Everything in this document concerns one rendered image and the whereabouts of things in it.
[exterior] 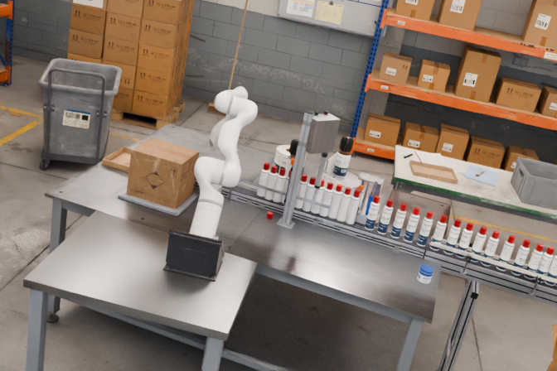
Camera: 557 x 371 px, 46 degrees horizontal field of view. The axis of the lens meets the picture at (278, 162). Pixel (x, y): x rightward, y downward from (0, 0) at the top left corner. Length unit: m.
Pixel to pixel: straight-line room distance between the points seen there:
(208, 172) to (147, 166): 0.54
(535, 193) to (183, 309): 3.01
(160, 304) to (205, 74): 5.75
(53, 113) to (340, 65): 3.69
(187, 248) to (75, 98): 2.86
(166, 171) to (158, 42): 3.48
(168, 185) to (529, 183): 2.67
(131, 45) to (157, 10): 0.47
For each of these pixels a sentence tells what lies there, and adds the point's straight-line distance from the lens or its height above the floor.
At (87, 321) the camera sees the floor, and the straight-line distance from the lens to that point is 4.20.
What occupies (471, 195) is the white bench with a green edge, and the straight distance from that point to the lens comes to 4.98.
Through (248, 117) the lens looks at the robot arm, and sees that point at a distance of 3.38.
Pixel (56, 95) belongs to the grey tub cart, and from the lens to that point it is 5.72.
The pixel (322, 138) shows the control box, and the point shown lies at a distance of 3.55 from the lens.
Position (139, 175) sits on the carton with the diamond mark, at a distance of 3.68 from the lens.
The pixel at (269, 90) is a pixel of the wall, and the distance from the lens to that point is 8.27.
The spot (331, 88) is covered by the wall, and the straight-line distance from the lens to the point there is 8.16.
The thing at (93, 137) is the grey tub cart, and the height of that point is 0.36.
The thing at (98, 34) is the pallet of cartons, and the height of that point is 0.90.
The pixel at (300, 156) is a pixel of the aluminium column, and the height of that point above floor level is 1.25.
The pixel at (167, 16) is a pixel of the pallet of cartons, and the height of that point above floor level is 1.22.
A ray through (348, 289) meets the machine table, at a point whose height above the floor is 0.83.
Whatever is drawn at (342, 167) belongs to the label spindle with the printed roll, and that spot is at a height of 0.98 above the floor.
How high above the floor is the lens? 2.50
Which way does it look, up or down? 21 degrees down
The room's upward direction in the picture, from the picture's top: 11 degrees clockwise
